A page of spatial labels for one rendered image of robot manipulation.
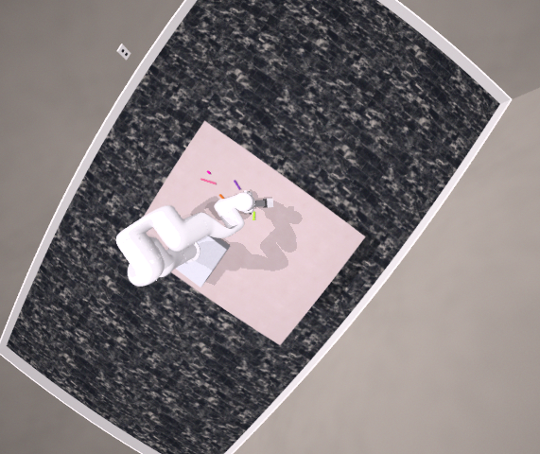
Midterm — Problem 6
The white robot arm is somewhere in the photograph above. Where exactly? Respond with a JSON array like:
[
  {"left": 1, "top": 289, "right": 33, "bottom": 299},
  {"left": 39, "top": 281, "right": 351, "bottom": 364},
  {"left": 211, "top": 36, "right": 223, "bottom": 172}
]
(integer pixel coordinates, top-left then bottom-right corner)
[{"left": 116, "top": 190, "right": 273, "bottom": 287}]

